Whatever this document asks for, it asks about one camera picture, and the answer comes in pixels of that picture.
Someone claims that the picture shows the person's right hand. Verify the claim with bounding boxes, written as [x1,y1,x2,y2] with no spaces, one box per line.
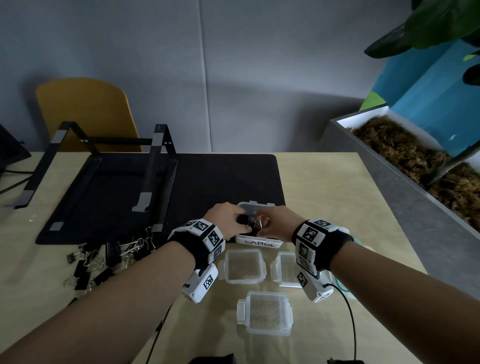
[254,205,307,243]

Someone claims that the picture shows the person's left hand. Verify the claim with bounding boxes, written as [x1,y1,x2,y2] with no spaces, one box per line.
[202,201,253,242]

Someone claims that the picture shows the large black binder clip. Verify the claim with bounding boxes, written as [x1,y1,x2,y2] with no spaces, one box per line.
[236,213,263,235]

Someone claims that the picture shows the container labelled large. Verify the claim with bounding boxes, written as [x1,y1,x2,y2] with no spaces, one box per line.
[234,201,285,249]

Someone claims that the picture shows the pile of black binder clips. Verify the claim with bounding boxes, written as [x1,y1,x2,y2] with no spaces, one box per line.
[62,226,157,301]

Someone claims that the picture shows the person's left forearm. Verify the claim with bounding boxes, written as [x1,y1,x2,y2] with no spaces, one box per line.
[0,241,197,364]

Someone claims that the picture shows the person's right forearm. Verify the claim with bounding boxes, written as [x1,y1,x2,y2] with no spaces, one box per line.
[329,239,480,364]

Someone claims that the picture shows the grey planter with moss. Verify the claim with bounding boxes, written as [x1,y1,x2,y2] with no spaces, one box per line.
[320,104,480,301]

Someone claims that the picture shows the person's black clothing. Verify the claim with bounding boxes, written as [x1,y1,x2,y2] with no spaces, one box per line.
[189,353,365,364]

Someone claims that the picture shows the left wrist marker band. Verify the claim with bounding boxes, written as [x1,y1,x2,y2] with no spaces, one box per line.
[167,218,227,272]

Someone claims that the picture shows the wrist marker band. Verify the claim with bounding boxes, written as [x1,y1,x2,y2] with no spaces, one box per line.
[167,218,227,272]
[291,218,355,278]

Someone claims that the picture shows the black desk mat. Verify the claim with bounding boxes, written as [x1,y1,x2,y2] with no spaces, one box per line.
[35,153,287,246]

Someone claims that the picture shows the right wrist marker band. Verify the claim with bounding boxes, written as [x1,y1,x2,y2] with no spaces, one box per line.
[291,218,355,278]

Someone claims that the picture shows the black metal laptop stand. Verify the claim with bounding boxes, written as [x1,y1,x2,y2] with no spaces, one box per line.
[13,121,179,233]

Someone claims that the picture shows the brown moss filling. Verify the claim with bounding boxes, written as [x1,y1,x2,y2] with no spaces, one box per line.
[348,115,480,233]

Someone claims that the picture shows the yellow chair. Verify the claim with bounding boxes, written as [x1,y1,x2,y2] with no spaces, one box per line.
[35,77,143,153]

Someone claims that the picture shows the black computer monitor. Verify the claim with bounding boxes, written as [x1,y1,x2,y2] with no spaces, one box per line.
[0,123,32,170]

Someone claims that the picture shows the green leafy plant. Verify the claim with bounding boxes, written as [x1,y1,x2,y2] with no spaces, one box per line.
[363,0,480,187]

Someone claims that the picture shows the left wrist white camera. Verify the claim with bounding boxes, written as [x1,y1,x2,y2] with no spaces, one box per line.
[181,263,219,304]

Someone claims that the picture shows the wrist white camera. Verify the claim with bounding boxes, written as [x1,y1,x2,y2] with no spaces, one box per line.
[294,268,334,303]
[181,263,219,304]

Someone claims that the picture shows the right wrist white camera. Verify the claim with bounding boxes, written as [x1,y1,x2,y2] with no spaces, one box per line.
[294,268,334,303]

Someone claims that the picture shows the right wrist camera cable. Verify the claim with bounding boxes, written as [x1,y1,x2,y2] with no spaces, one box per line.
[324,283,358,361]

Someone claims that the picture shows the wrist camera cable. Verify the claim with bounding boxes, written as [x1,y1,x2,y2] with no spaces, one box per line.
[145,303,173,364]
[324,283,358,361]

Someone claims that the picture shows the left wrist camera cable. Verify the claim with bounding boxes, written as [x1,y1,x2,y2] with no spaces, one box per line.
[145,303,173,364]

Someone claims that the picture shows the black monitor cables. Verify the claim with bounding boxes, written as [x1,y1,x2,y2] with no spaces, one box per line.
[0,168,35,196]

